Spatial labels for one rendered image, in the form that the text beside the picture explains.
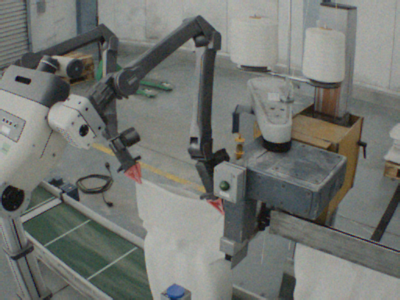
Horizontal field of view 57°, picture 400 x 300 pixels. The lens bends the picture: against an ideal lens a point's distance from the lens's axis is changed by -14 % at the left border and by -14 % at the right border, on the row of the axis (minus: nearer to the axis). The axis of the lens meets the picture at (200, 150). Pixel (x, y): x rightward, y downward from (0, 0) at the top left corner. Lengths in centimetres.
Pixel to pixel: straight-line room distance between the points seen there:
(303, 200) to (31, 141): 79
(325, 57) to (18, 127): 95
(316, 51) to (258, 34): 21
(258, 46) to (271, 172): 43
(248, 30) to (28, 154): 78
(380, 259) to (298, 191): 39
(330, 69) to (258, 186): 41
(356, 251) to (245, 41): 76
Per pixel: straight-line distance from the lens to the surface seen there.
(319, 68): 125
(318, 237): 134
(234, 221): 125
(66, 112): 113
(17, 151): 126
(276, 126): 119
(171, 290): 143
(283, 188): 111
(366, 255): 130
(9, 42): 894
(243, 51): 136
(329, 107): 152
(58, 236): 255
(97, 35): 179
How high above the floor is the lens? 186
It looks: 26 degrees down
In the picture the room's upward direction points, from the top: straight up
